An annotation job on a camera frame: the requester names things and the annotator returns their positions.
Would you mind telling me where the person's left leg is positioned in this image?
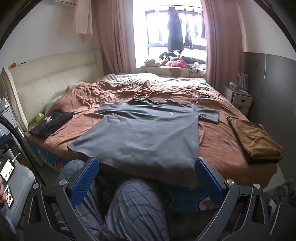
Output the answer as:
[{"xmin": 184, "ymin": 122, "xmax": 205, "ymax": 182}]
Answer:
[{"xmin": 54, "ymin": 159, "xmax": 104, "ymax": 241}]

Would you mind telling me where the person's left hand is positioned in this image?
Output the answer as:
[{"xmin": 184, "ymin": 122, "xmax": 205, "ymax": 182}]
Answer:
[{"xmin": 0, "ymin": 178, "xmax": 6, "ymax": 205}]

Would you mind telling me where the window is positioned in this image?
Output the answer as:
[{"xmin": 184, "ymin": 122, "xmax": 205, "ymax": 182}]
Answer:
[{"xmin": 133, "ymin": 0, "xmax": 207, "ymax": 68}]

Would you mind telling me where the pink curtain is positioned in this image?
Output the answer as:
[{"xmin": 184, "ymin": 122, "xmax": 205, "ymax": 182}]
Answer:
[
  {"xmin": 201, "ymin": 0, "xmax": 246, "ymax": 93},
  {"xmin": 94, "ymin": 0, "xmax": 139, "ymax": 78}
]

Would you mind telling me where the brown blanket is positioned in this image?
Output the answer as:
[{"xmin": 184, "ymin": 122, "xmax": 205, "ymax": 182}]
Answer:
[{"xmin": 27, "ymin": 80, "xmax": 278, "ymax": 186}]

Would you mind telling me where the person's leg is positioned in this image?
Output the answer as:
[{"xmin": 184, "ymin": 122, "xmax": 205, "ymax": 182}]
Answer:
[
  {"xmin": 54, "ymin": 159, "xmax": 104, "ymax": 241},
  {"xmin": 103, "ymin": 179, "xmax": 170, "ymax": 241}
]

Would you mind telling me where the grey t-shirt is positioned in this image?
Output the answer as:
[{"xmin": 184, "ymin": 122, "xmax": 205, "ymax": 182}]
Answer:
[{"xmin": 67, "ymin": 98, "xmax": 220, "ymax": 188}]

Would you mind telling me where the black curved cable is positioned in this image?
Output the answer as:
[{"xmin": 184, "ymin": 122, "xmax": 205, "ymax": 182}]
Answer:
[{"xmin": 0, "ymin": 113, "xmax": 25, "ymax": 144}]

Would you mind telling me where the beige plush toy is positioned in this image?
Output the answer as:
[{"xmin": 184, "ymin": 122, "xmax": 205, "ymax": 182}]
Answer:
[{"xmin": 144, "ymin": 59, "xmax": 162, "ymax": 67}]

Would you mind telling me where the white slatted holder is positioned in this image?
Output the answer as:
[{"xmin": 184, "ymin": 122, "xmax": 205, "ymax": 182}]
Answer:
[{"xmin": 238, "ymin": 72, "xmax": 250, "ymax": 93}]

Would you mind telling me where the pink plush toy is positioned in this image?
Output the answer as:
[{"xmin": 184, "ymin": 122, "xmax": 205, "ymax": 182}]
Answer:
[{"xmin": 165, "ymin": 60, "xmax": 188, "ymax": 69}]

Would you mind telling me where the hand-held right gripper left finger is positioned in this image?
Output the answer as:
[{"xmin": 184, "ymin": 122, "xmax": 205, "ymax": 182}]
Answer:
[{"xmin": 17, "ymin": 157, "xmax": 100, "ymax": 241}]

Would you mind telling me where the printed window seat cushion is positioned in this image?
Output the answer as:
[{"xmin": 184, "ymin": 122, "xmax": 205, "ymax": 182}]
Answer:
[{"xmin": 140, "ymin": 65, "xmax": 206, "ymax": 78}]

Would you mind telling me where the brown folded garment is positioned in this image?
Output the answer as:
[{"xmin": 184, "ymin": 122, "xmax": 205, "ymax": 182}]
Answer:
[{"xmin": 228, "ymin": 117, "xmax": 283, "ymax": 161}]

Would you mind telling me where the black and white plush toy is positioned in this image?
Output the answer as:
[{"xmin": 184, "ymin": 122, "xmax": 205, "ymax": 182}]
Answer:
[{"xmin": 159, "ymin": 52, "xmax": 181, "ymax": 60}]

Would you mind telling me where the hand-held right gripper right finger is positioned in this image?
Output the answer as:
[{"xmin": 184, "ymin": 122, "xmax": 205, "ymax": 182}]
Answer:
[{"xmin": 195, "ymin": 157, "xmax": 275, "ymax": 241}]

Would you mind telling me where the beige quilt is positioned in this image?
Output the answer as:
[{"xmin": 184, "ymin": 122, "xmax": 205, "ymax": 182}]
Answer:
[{"xmin": 94, "ymin": 73, "xmax": 207, "ymax": 93}]

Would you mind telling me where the dark fuzzy cloth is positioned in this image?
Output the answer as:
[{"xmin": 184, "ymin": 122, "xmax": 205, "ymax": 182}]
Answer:
[{"xmin": 266, "ymin": 178, "xmax": 296, "ymax": 216}]

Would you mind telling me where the white nightstand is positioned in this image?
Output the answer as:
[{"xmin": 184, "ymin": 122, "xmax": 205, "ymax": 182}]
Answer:
[{"xmin": 223, "ymin": 85, "xmax": 253, "ymax": 114}]

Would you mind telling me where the black printed folded garment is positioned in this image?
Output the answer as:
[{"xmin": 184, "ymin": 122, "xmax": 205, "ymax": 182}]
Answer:
[{"xmin": 29, "ymin": 110, "xmax": 75, "ymax": 137}]

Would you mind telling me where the person's right leg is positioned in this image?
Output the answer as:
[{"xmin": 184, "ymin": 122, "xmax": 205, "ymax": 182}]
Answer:
[{"xmin": 103, "ymin": 179, "xmax": 170, "ymax": 241}]

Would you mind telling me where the cream padded headboard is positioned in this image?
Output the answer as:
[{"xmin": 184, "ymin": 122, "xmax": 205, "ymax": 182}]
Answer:
[{"xmin": 1, "ymin": 50, "xmax": 104, "ymax": 133}]

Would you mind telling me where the cream hanging cloth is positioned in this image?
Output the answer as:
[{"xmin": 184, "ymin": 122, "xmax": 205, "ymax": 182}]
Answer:
[{"xmin": 73, "ymin": 0, "xmax": 94, "ymax": 40}]

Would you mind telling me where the grey wardrobe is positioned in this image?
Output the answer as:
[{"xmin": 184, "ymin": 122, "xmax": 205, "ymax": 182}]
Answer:
[{"xmin": 243, "ymin": 52, "xmax": 296, "ymax": 149}]

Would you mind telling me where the dark hanging garment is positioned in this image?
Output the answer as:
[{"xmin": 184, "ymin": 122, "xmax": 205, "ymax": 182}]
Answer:
[
  {"xmin": 167, "ymin": 6, "xmax": 185, "ymax": 52},
  {"xmin": 184, "ymin": 9, "xmax": 194, "ymax": 50},
  {"xmin": 194, "ymin": 9, "xmax": 206, "ymax": 39}
]

